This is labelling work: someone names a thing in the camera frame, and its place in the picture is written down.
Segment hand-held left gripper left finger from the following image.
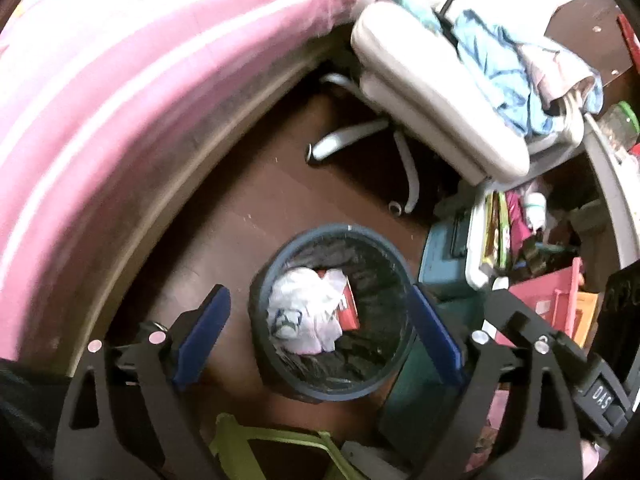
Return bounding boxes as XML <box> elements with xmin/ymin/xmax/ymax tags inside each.
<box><xmin>52</xmin><ymin>284</ymin><xmax>232</xmax><ymax>480</ymax></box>

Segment teal storage box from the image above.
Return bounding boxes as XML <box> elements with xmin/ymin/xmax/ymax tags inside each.
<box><xmin>377</xmin><ymin>220</ymin><xmax>488</xmax><ymax>456</ymax></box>

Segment red packet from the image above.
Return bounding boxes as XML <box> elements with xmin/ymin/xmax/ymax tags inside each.
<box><xmin>317</xmin><ymin>269</ymin><xmax>361</xmax><ymax>332</ymax></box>

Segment white plastic bottle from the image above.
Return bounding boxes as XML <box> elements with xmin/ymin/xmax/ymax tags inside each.
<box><xmin>520</xmin><ymin>192</ymin><xmax>548</xmax><ymax>231</ymax></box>

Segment brown wooden desk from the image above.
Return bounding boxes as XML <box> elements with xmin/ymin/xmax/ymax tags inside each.
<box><xmin>542</xmin><ymin>0</ymin><xmax>640</xmax><ymax>91</ymax></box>

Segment green lid jar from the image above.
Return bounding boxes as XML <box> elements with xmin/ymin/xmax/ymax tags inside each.
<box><xmin>600</xmin><ymin>101</ymin><xmax>640</xmax><ymax>156</ymax></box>

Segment dark blue trash bin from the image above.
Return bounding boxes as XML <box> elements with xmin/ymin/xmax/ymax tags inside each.
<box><xmin>249</xmin><ymin>225</ymin><xmax>418</xmax><ymax>403</ymax></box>

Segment pink plastic crate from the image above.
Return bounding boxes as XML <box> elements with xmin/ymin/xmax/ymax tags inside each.
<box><xmin>507</xmin><ymin>257</ymin><xmax>586</xmax><ymax>341</ymax></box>

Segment pink striped bed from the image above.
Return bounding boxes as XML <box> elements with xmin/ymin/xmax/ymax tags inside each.
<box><xmin>0</xmin><ymin>0</ymin><xmax>381</xmax><ymax>361</ymax></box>

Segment orange box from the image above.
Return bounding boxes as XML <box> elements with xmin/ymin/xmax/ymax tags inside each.
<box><xmin>565</xmin><ymin>292</ymin><xmax>601</xmax><ymax>346</ymax></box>

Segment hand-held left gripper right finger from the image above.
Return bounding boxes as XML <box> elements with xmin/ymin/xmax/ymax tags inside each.
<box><xmin>406</xmin><ymin>282</ymin><xmax>586</xmax><ymax>480</ymax></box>

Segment blue clothes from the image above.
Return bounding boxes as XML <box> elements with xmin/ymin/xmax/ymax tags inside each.
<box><xmin>385</xmin><ymin>0</ymin><xmax>603</xmax><ymax>138</ymax></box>

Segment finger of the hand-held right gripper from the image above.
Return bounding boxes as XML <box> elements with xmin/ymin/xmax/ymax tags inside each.
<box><xmin>492</xmin><ymin>287</ymin><xmax>578</xmax><ymax>361</ymax></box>

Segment cream office chair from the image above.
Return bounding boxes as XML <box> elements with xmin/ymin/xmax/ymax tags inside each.
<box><xmin>306</xmin><ymin>0</ymin><xmax>586</xmax><ymax>216</ymax></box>

